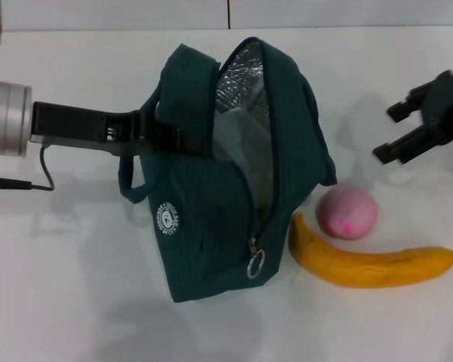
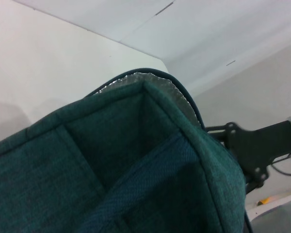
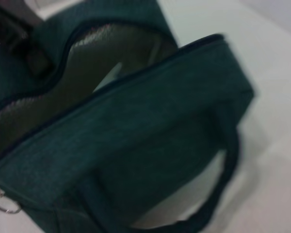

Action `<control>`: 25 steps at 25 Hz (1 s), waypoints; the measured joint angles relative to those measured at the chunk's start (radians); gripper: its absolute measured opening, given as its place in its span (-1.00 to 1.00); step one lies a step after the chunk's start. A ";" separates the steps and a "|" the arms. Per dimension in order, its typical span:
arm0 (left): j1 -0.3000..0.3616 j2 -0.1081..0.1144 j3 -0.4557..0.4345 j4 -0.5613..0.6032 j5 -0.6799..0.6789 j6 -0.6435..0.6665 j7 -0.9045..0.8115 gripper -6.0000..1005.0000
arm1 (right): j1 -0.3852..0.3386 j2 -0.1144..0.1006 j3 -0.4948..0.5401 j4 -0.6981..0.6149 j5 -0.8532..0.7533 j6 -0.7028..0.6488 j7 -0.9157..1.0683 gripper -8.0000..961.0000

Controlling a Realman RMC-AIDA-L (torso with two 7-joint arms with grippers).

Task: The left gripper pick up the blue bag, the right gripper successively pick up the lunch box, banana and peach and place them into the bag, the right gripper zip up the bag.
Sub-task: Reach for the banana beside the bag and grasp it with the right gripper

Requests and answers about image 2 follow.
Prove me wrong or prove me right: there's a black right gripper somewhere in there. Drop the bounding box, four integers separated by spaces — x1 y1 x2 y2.
205 118 291 193

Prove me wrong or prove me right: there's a dark teal insulated lunch bag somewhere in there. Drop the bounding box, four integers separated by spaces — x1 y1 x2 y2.
0 68 252 233

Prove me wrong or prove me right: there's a grey right gripper cable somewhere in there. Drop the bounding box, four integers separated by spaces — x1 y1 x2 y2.
271 154 291 176

